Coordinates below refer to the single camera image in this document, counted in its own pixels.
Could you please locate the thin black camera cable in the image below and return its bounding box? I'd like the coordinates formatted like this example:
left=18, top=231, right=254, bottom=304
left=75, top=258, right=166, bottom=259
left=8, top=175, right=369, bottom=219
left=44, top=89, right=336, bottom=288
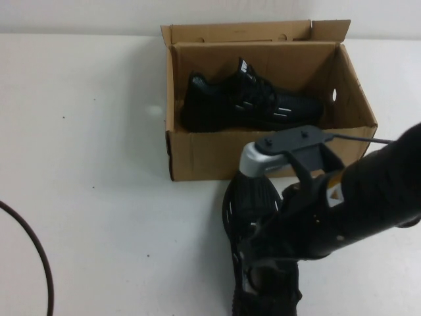
left=328, top=132, right=395, bottom=145

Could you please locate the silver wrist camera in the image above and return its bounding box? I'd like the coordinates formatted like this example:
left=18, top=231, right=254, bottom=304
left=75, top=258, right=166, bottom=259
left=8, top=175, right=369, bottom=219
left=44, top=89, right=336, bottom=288
left=239, top=141, right=292, bottom=180

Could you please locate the black sneaker with white tag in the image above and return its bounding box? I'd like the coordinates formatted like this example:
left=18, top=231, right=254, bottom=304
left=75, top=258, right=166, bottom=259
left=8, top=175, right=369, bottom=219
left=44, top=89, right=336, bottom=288
left=180, top=57, right=325, bottom=133
left=222, top=171, right=302, bottom=316

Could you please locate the brown cardboard shoe box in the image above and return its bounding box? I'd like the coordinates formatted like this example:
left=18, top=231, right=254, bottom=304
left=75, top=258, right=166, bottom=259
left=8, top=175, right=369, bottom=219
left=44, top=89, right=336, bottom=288
left=160, top=19, right=378, bottom=182

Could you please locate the dark grey wrist camera bracket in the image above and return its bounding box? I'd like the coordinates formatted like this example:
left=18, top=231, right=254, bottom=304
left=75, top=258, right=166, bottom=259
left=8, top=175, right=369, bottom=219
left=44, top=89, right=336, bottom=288
left=256, top=124, right=345, bottom=198

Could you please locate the thick dark brown cable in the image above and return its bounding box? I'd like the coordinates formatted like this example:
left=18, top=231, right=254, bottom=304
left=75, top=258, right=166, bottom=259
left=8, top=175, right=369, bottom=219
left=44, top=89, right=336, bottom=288
left=0, top=200, right=55, bottom=316

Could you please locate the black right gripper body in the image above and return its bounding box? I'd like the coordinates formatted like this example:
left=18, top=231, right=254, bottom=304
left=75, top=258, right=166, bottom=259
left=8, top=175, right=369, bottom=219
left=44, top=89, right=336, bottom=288
left=259, top=172, right=355, bottom=263

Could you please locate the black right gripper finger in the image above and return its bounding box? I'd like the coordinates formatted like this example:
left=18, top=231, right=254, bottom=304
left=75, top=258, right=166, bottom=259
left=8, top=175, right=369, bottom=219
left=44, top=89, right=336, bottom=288
left=239, top=239, right=264, bottom=266
left=248, top=219, right=274, bottom=243

